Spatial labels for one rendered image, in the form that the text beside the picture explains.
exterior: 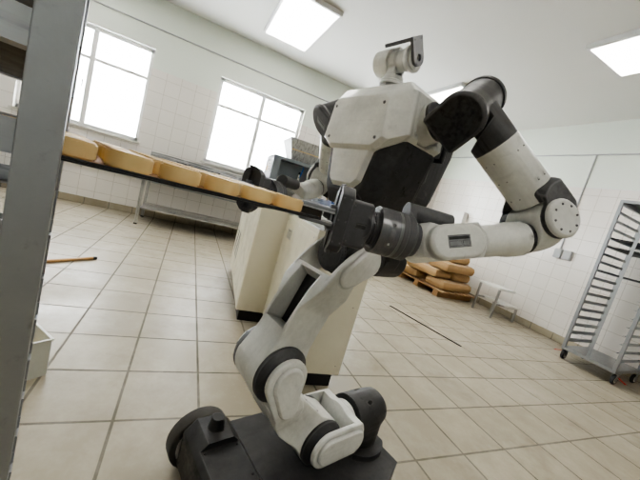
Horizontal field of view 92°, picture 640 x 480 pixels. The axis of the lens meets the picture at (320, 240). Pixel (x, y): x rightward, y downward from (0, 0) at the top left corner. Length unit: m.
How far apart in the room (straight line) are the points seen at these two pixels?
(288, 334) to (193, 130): 4.79
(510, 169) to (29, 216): 0.73
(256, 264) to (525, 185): 1.76
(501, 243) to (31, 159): 0.68
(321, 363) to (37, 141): 1.59
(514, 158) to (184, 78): 5.08
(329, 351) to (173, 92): 4.54
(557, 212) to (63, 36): 0.75
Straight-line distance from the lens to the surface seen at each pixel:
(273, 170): 2.11
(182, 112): 5.40
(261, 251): 2.17
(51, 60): 0.36
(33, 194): 0.36
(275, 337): 0.78
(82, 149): 0.42
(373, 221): 0.55
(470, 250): 0.61
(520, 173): 0.75
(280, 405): 0.82
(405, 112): 0.75
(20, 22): 0.39
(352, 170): 0.77
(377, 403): 1.26
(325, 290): 0.74
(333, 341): 1.72
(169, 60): 5.54
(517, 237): 0.71
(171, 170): 0.43
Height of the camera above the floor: 0.98
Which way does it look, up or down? 7 degrees down
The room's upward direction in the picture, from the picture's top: 16 degrees clockwise
